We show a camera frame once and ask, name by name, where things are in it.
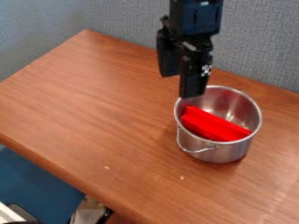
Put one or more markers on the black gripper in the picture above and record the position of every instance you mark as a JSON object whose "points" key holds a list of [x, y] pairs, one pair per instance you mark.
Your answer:
{"points": [[188, 27]]}

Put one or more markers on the stainless steel pot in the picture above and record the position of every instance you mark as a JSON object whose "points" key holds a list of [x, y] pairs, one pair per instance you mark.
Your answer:
{"points": [[235, 107]]}

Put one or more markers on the red plastic block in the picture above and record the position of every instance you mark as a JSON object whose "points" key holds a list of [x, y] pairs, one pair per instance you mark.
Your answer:
{"points": [[207, 125]]}

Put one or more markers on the white and black floor object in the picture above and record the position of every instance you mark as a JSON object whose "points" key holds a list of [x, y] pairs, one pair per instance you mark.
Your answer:
{"points": [[12, 214]]}

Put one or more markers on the grey table leg bracket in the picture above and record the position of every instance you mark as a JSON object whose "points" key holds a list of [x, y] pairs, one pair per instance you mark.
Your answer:
{"points": [[91, 212]]}

